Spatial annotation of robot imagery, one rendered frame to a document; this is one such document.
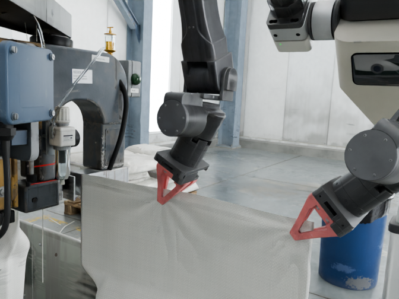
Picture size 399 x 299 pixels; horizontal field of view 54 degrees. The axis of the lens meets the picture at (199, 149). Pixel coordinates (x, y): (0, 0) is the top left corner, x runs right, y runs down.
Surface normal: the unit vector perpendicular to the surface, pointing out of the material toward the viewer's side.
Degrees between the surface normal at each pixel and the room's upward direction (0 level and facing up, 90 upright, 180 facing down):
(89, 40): 90
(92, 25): 90
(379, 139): 79
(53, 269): 90
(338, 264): 93
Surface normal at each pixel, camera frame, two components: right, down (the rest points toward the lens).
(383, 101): -0.44, 0.71
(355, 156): -0.68, -0.13
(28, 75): 0.99, 0.07
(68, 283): -0.54, 0.09
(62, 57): 0.84, 0.11
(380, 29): -0.31, -0.70
